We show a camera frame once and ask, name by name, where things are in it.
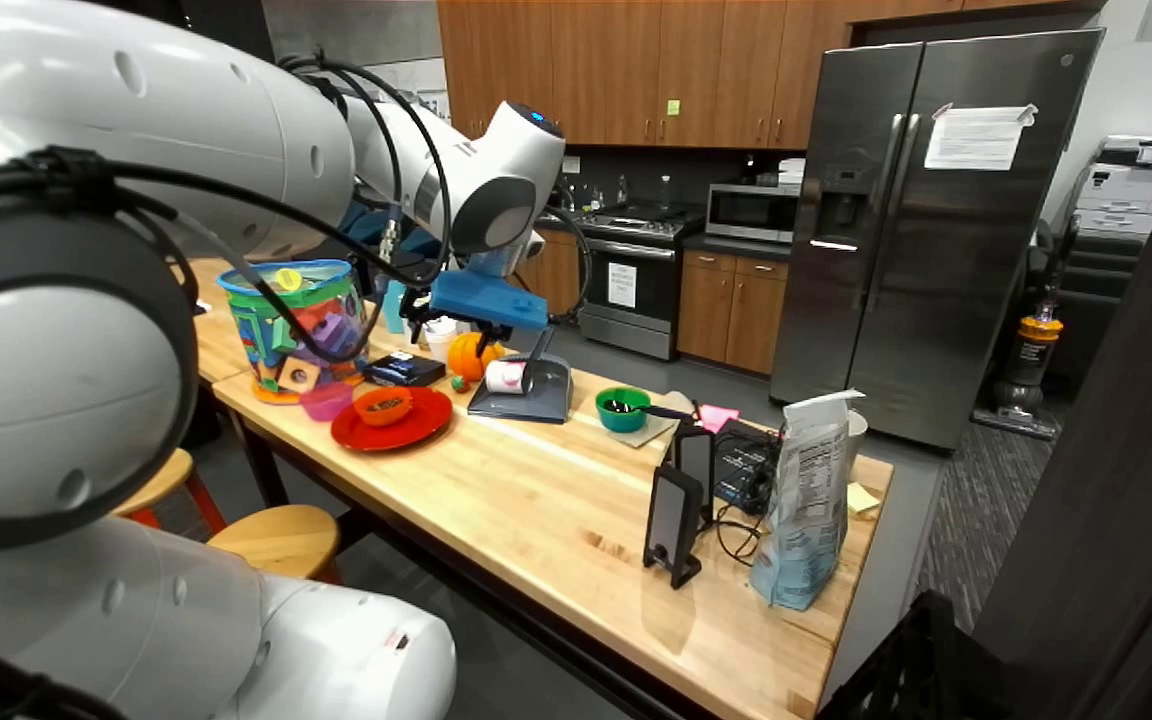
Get dark foreground panel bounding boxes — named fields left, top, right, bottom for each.
left=971, top=93, right=1152, bottom=720

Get orange fruit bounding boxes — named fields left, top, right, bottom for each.
left=445, top=329, right=504, bottom=392

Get teal plastic piece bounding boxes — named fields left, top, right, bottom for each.
left=373, top=276, right=413, bottom=340

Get black box device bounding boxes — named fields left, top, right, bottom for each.
left=710, top=416, right=785, bottom=521

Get blue cloth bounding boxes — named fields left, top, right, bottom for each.
left=427, top=267, right=552, bottom=338

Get black tablet stand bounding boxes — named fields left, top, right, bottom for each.
left=639, top=419, right=720, bottom=594

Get thin black cable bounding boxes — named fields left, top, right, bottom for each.
left=710, top=504, right=773, bottom=574

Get silver microwave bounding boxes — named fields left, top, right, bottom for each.
left=701, top=180, right=802, bottom=248

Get wooden wall cabinets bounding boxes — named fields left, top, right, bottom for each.
left=435, top=0, right=1113, bottom=152

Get green bowl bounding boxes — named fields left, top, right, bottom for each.
left=592, top=386, right=656, bottom=436

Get stainless steel fridge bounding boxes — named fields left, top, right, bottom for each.
left=769, top=29, right=1108, bottom=455

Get white oven towel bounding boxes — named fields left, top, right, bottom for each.
left=604, top=262, right=639, bottom=312

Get small white object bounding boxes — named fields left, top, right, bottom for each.
left=421, top=312, right=466, bottom=355

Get wide wooden base cabinet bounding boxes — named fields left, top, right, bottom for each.
left=671, top=246, right=792, bottom=379

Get grey office printer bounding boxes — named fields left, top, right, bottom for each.
left=1069, top=131, right=1152, bottom=253

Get red plate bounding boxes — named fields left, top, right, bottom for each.
left=328, top=379, right=455, bottom=459

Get wooden toy block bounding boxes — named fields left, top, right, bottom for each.
left=275, top=355, right=322, bottom=400

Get narrow wooden base cabinet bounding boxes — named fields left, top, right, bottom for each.
left=519, top=224, right=585, bottom=325

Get dark flat gadget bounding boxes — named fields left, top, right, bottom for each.
left=357, top=351, right=452, bottom=392

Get pink sticky note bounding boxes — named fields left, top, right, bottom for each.
left=691, top=400, right=745, bottom=441

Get black steel oven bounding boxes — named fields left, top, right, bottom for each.
left=572, top=212, right=689, bottom=363

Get silver blue paper bag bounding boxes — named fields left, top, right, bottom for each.
left=746, top=386, right=866, bottom=618

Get white paper sheet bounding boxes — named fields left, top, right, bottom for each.
left=920, top=101, right=1045, bottom=176

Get pink plastic toy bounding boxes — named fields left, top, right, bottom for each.
left=299, top=378, right=360, bottom=428

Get pale mat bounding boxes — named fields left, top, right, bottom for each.
left=592, top=390, right=705, bottom=455

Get orange grey vacuum cleaner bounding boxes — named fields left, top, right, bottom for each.
left=991, top=298, right=1069, bottom=423

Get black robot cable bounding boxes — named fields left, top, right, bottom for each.
left=0, top=51, right=463, bottom=720

